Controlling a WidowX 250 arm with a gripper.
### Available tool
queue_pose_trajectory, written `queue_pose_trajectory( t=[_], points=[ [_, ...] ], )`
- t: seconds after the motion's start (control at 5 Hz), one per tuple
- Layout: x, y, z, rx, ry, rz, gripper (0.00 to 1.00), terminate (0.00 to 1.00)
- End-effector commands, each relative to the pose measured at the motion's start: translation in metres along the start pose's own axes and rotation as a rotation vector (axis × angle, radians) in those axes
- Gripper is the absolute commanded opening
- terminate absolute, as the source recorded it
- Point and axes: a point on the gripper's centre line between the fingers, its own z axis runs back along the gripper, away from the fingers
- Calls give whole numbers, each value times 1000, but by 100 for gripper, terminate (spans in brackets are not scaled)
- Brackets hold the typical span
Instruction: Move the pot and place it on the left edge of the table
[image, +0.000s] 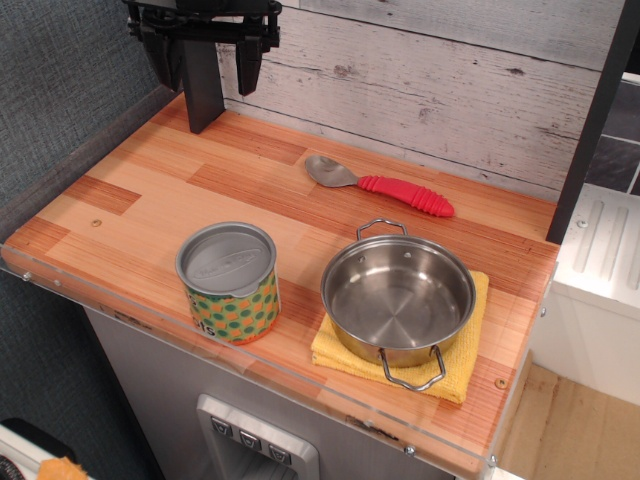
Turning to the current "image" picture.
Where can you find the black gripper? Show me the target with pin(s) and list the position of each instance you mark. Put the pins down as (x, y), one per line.
(251, 25)

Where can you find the stainless steel pot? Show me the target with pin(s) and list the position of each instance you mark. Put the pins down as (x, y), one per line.
(398, 301)

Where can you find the green orange dotted can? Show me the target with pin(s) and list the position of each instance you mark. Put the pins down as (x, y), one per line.
(229, 275)

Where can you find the clear acrylic edge guard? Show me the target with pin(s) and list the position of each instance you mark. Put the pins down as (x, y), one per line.
(177, 379)

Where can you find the silver dispenser panel with buttons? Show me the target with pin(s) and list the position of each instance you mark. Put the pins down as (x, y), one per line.
(243, 446)

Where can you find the yellow folded cloth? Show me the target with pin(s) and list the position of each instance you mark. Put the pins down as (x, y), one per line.
(459, 359)

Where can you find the orange object at corner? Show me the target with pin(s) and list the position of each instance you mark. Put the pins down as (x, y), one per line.
(61, 469)

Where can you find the white toy sink unit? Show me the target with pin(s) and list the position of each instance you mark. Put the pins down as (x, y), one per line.
(588, 326)

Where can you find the dark grey left post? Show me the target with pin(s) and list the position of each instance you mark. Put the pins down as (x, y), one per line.
(202, 84)

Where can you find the dark grey post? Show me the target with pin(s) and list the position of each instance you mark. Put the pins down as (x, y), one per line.
(202, 84)
(616, 61)

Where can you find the spoon with red handle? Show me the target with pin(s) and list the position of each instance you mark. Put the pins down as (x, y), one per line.
(329, 173)

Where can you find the dark grey right post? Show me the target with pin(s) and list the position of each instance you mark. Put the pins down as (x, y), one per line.
(616, 61)

